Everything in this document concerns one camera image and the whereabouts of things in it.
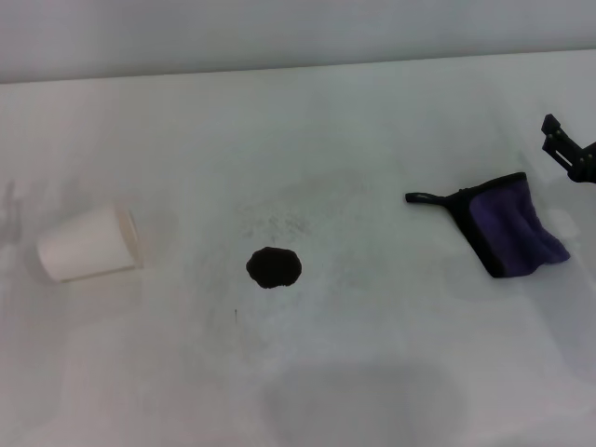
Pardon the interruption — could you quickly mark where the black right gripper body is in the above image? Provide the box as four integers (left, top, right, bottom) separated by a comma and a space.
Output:
576, 138, 596, 184

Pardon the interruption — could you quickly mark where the purple rag with black trim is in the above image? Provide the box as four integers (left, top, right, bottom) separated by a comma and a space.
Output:
404, 171, 572, 279

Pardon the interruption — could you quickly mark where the white paper cup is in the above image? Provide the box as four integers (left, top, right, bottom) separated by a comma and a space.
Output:
35, 199, 143, 284

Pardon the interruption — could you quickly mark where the black water stain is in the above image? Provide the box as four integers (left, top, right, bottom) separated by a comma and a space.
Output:
245, 246, 304, 291

